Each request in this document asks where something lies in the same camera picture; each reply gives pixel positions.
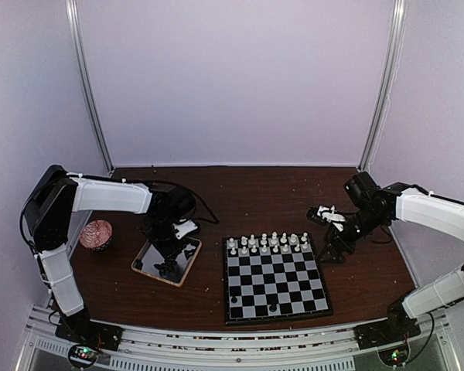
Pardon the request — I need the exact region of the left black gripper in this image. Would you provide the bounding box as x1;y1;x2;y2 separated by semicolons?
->
148;216;186;260

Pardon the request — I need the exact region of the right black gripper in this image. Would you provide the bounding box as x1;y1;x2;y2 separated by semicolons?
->
316;206;387;264

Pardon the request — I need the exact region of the black grey chessboard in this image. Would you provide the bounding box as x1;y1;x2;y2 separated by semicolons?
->
222;232;333;325

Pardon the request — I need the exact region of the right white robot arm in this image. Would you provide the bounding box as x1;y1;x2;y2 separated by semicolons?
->
310;172;464;342

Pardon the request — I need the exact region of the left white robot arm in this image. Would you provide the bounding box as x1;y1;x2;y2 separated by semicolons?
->
19;165;200;343

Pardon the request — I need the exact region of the wooden rimmed black tray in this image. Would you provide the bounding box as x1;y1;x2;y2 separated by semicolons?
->
131;237;202;287

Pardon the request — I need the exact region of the red patterned bowl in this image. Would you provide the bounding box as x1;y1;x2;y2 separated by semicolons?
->
79;220;113;252

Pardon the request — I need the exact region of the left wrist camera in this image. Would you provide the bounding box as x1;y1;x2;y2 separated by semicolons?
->
172;220;199;240

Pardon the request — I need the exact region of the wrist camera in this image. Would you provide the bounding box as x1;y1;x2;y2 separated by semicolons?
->
306;206;346;230
172;220;199;240

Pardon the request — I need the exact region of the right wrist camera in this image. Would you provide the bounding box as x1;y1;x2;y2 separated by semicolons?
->
306;206;346;230

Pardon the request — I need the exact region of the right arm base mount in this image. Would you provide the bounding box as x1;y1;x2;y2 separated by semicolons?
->
354;319;421;368

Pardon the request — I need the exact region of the aluminium front rail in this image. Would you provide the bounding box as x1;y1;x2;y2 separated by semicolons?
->
15;303;461;371

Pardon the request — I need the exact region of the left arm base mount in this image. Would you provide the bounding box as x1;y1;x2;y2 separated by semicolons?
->
55;321;123;370

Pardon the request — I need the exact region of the left aluminium frame post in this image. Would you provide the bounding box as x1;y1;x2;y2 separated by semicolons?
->
65;0;115;175

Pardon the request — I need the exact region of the aluminium frame post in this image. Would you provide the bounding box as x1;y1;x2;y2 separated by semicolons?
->
357;0;407;172
65;0;115;175

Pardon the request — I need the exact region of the right aluminium frame post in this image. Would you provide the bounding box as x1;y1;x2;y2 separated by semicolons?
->
357;0;407;172

